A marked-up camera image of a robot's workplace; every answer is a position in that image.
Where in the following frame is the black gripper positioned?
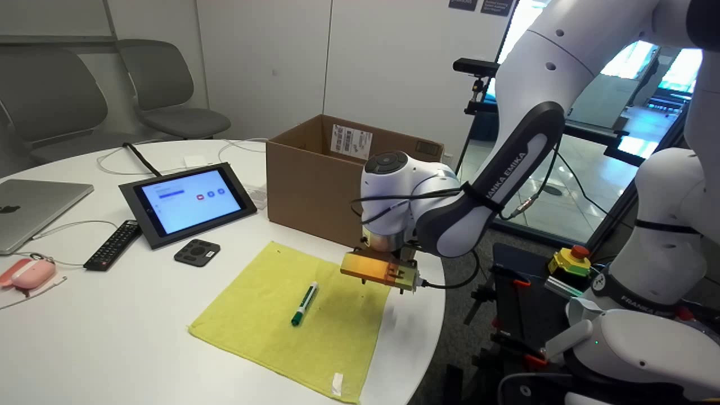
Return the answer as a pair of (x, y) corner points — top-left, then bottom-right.
(357, 233), (418, 298)

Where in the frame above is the green marker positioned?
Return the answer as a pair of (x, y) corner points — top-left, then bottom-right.
(288, 281), (321, 328)

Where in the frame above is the yellow towel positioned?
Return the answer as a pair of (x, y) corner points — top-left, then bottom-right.
(186, 238), (393, 405)

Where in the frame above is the brown cardboard box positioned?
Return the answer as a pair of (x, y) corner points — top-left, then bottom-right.
(262, 112), (445, 251)

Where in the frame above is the black equipment cart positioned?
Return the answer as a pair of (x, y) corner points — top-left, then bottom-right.
(441, 238), (602, 405)

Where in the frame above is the yellow red emergency stop button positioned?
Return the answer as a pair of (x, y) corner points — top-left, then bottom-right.
(545, 244), (595, 281)

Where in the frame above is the small black square device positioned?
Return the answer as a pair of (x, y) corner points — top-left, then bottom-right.
(170, 237), (223, 271)

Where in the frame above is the black tablet with blue screen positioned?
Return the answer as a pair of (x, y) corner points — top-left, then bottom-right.
(117, 159), (259, 252)

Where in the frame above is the white curved plastic housing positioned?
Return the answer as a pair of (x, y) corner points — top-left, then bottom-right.
(539, 303), (720, 405)

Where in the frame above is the black remote control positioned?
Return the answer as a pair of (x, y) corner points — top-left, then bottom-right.
(81, 219), (143, 274)

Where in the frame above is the grey office chair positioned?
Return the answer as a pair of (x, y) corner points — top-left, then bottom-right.
(112, 39), (234, 143)
(0, 42), (109, 164)

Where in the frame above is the silver closed laptop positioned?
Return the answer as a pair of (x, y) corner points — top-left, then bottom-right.
(0, 179), (97, 260)

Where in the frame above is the pink computer mouse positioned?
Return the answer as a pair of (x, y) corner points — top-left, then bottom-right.
(0, 254), (58, 293)

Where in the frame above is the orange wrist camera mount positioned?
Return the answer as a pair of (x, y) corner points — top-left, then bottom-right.
(338, 251), (421, 293)

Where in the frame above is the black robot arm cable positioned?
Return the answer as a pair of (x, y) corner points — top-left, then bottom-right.
(348, 145), (564, 293)

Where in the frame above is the black table cable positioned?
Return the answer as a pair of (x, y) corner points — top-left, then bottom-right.
(122, 140), (163, 181)

